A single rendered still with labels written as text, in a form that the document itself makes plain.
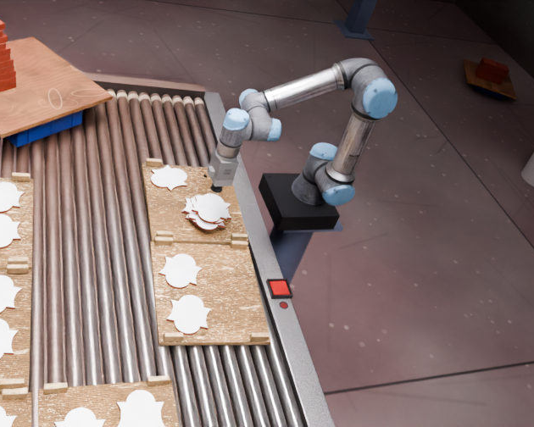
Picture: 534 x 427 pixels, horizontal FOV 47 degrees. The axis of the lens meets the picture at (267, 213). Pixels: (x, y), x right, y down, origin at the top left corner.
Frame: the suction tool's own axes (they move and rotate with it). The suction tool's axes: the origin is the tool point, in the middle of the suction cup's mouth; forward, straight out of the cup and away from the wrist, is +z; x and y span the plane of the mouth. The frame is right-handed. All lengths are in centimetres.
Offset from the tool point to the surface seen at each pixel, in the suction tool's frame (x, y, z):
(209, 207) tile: -0.6, 0.5, 8.9
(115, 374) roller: -44, 57, 17
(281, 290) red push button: 16.5, 35.0, 15.9
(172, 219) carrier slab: -12.9, -1.2, 15.1
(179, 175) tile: -4.7, -23.3, 14.1
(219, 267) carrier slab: -2.4, 23.0, 15.2
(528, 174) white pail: 330, -116, 103
